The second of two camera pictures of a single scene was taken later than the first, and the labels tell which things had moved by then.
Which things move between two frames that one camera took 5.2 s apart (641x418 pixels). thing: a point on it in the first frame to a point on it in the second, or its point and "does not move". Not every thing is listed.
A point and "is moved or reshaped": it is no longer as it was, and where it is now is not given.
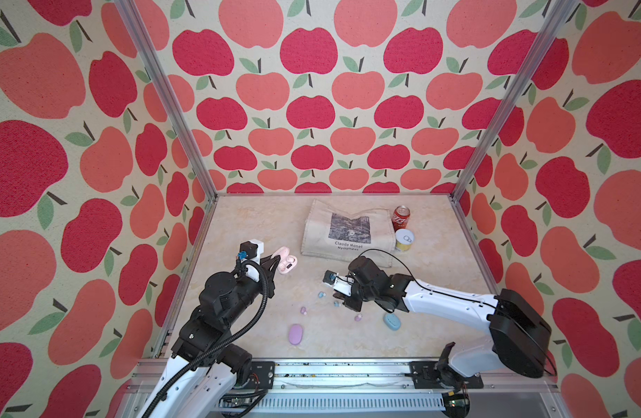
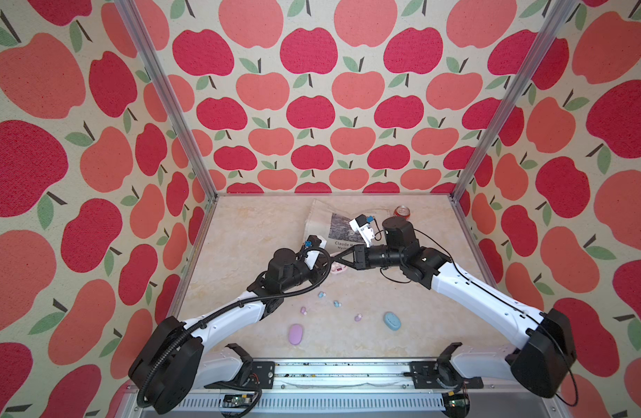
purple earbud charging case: (295, 334) does not move
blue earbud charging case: (392, 321) does not move
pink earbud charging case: (286, 262) is moved or reshaped
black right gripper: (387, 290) to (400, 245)
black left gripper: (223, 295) to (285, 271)
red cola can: (400, 218) does not move
